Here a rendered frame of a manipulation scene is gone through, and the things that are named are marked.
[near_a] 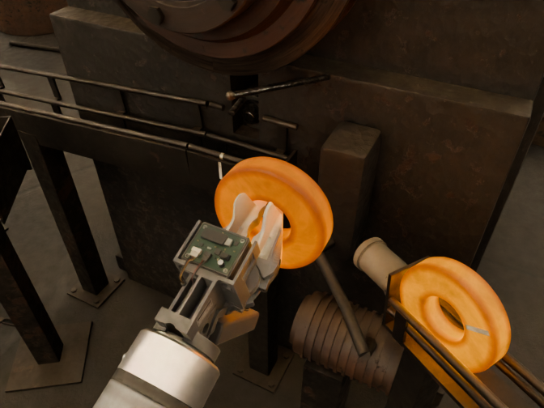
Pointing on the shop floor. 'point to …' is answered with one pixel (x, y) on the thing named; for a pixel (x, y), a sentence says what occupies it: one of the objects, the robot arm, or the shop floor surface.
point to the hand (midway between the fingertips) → (272, 204)
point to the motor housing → (340, 352)
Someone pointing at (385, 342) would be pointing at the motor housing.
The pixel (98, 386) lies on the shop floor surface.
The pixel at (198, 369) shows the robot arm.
